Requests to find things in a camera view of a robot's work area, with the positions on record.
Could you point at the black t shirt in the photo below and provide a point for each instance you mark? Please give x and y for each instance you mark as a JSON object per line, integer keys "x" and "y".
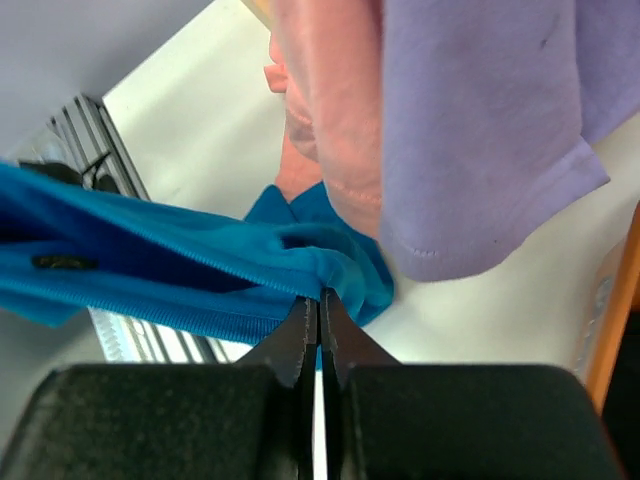
{"x": 621, "y": 412}

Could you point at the purple t shirt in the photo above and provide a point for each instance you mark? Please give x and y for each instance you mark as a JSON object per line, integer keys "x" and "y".
{"x": 490, "y": 113}

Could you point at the pink t shirt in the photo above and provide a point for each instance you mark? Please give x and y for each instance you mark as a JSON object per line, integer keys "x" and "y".
{"x": 326, "y": 61}

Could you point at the orange plastic basket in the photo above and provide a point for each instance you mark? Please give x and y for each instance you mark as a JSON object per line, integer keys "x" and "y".
{"x": 614, "y": 296}

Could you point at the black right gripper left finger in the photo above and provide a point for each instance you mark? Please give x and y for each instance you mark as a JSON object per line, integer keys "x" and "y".
{"x": 250, "y": 419}

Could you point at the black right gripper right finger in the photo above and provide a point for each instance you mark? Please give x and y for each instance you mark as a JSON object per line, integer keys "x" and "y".
{"x": 389, "y": 420}

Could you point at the blue t shirt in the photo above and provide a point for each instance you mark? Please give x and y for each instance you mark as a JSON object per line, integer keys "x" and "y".
{"x": 64, "y": 248}

